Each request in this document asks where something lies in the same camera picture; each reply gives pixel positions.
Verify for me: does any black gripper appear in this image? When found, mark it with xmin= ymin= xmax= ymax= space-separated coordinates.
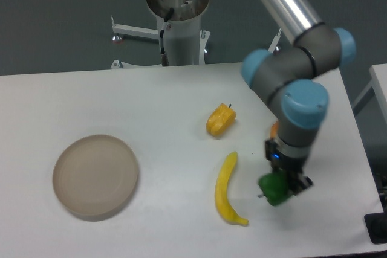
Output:
xmin=265 ymin=138 xmax=313 ymax=196

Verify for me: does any green bell pepper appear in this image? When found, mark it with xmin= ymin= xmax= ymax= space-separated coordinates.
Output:
xmin=258 ymin=170 xmax=291 ymax=207

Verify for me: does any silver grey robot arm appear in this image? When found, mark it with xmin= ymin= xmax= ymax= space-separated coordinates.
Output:
xmin=147 ymin=0 xmax=356 ymax=204

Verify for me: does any yellow bell pepper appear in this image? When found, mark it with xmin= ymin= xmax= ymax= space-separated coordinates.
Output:
xmin=206 ymin=103 xmax=236 ymax=137

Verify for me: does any orange croissant bread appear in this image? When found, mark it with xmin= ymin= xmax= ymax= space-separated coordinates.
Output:
xmin=270 ymin=120 xmax=279 ymax=138

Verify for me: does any yellow banana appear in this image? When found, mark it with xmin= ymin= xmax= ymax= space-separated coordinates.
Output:
xmin=214 ymin=152 xmax=249 ymax=227

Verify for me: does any black device at table edge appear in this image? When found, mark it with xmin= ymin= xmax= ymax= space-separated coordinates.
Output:
xmin=364 ymin=212 xmax=386 ymax=245

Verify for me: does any white side table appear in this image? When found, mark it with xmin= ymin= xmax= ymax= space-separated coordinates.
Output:
xmin=351 ymin=63 xmax=387 ymax=120

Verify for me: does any beige round plate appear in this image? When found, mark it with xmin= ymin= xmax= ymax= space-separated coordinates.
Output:
xmin=52 ymin=134 xmax=139 ymax=222

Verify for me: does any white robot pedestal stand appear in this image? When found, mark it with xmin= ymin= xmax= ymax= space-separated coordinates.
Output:
xmin=111 ymin=0 xmax=210 ymax=66

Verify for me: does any black cable on pedestal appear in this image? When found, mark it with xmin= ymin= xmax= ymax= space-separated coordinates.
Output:
xmin=159 ymin=7 xmax=175 ymax=67

